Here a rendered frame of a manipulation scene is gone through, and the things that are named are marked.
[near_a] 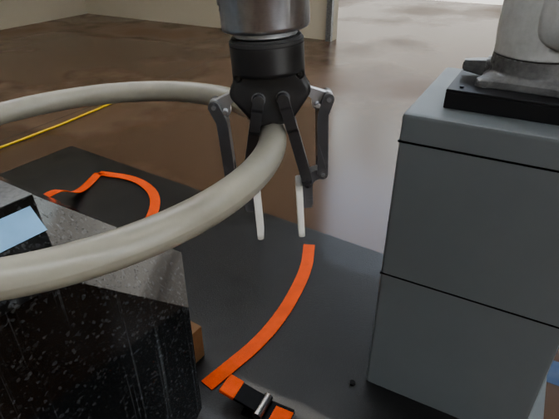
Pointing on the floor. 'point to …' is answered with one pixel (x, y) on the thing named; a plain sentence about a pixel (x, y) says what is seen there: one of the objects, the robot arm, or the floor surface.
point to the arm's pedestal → (470, 263)
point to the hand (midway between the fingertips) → (279, 209)
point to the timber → (197, 341)
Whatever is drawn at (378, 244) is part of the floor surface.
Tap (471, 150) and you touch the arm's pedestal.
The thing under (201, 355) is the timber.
